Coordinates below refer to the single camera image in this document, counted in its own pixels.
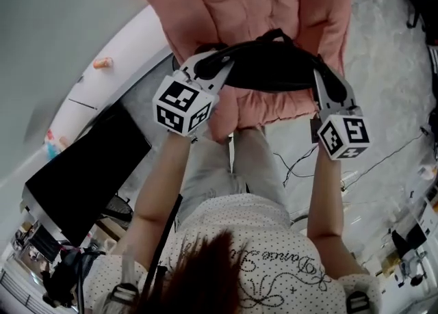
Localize black floor cable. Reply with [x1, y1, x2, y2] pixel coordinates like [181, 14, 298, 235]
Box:
[273, 130, 426, 191]

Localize white curved counter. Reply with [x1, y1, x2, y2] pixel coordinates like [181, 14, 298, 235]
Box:
[0, 6, 176, 191]

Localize black office chair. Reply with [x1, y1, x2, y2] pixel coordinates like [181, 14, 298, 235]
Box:
[389, 0, 438, 47]

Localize black fabric bag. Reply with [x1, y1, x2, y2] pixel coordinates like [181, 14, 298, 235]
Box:
[192, 28, 344, 93]

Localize person's right forearm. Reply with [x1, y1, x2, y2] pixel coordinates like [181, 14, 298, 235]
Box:
[305, 148, 346, 266]

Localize white cluttered shelf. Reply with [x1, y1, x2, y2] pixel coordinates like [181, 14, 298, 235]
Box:
[374, 185, 438, 290]

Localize grey harness strap with buckle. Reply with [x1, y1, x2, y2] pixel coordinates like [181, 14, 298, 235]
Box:
[102, 254, 140, 314]
[345, 290, 374, 314]

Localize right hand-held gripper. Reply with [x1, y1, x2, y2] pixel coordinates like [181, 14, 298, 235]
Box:
[309, 65, 372, 162]

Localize black monitor screen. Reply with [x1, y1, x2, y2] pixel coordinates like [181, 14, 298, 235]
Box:
[20, 100, 153, 249]

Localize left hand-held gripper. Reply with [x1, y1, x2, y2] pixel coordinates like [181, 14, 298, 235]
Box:
[152, 50, 237, 136]

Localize white dotted shirt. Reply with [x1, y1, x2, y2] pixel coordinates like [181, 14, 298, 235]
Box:
[83, 192, 383, 314]

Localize black white striped cloth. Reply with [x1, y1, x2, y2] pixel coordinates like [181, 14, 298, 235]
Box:
[426, 45, 438, 85]

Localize pink padded jacket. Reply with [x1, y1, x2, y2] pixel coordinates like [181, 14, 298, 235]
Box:
[134, 0, 357, 143]

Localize grey trousers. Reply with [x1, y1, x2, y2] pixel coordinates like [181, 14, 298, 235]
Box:
[177, 125, 289, 228]

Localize person's left forearm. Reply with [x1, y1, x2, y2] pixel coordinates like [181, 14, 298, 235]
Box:
[131, 131, 193, 256]

